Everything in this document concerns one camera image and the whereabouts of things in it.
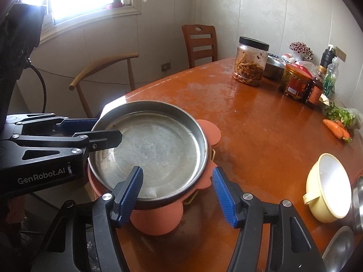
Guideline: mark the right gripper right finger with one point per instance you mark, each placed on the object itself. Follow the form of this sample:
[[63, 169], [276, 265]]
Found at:
[[291, 246]]

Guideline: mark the plastic bag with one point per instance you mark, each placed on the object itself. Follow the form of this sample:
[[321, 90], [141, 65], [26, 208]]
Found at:
[[356, 123]]

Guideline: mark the red label pickle jar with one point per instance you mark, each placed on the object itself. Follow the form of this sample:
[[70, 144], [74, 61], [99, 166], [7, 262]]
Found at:
[[294, 82]]

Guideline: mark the steel bowl at back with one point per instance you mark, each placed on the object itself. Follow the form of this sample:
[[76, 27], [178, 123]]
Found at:
[[274, 68]]

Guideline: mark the small steel bowl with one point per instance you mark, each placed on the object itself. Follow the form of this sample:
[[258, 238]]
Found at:
[[357, 204]]

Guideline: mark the orange carrot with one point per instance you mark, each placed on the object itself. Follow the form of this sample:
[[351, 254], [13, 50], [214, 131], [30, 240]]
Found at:
[[338, 130]]

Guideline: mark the wall power socket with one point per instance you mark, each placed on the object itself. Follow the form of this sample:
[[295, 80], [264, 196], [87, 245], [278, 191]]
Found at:
[[166, 67]]

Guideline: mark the cream bowl with handle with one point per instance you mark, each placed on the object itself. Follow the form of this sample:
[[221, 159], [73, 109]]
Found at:
[[328, 190]]

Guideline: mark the green leafy vegetables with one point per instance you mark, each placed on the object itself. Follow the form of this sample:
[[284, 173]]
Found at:
[[334, 113]]

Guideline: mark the clear jar black lid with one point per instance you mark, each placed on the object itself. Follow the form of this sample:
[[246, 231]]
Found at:
[[250, 62]]

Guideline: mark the dark sauce bottle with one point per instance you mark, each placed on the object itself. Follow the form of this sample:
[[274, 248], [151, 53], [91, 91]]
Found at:
[[315, 88]]

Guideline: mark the wide steel basin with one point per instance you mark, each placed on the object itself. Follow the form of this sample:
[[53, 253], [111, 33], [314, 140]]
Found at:
[[339, 250]]

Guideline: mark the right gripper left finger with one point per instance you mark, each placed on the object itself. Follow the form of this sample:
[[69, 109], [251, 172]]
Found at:
[[64, 247]]

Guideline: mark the black thermos bottle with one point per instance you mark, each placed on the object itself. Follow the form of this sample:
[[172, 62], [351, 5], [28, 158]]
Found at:
[[328, 56]]

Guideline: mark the red wooden slat chair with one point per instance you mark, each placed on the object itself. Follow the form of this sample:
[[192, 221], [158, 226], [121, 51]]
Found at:
[[200, 42]]

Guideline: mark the steel pan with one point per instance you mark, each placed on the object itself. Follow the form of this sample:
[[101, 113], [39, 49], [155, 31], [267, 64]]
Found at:
[[164, 140]]

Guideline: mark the clear green bottle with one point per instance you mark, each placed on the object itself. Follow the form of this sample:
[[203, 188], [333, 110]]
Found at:
[[331, 77]]

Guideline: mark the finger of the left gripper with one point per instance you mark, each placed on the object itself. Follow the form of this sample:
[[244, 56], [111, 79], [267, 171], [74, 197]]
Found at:
[[91, 140], [46, 124]]

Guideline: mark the curved back wooden chair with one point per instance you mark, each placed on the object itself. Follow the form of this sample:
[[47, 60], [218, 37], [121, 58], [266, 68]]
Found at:
[[98, 80]]

